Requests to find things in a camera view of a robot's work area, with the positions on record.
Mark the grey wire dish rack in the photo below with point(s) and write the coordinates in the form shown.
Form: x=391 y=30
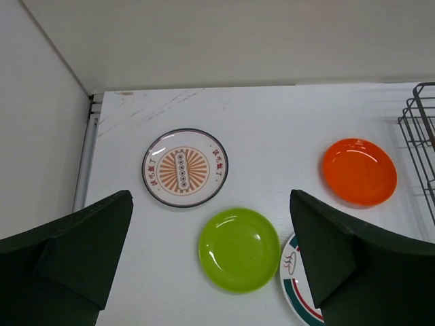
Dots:
x=417 y=125

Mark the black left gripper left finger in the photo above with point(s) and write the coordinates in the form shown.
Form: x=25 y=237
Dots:
x=61 y=273

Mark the white plate orange sunburst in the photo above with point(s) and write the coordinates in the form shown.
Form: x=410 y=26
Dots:
x=185 y=168

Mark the white plate green red rim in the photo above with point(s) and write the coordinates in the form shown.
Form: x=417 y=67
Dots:
x=295 y=285

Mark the aluminium table edge rail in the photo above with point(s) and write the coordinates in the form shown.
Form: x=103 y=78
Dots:
x=94 y=112

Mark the lime green plate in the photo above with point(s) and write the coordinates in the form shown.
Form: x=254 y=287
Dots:
x=239 y=250

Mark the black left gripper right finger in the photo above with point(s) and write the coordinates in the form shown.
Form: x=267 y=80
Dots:
x=359 y=273

